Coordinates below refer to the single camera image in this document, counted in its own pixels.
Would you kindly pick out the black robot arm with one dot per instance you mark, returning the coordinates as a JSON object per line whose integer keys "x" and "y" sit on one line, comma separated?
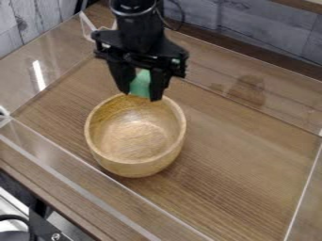
{"x": 141, "y": 4}

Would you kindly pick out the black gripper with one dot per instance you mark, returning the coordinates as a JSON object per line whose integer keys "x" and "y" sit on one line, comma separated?
{"x": 138, "y": 45}

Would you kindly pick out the wooden bowl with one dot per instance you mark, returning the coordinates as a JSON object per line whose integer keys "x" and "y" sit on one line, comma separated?
{"x": 136, "y": 135}

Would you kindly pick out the black metal table bracket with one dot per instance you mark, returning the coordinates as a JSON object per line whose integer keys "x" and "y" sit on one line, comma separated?
{"x": 44, "y": 229}

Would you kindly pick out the clear acrylic corner bracket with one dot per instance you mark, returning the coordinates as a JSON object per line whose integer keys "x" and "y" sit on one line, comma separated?
{"x": 89, "y": 27}

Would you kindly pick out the green rectangular block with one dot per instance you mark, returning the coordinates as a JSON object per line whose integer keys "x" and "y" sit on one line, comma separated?
{"x": 140, "y": 86}

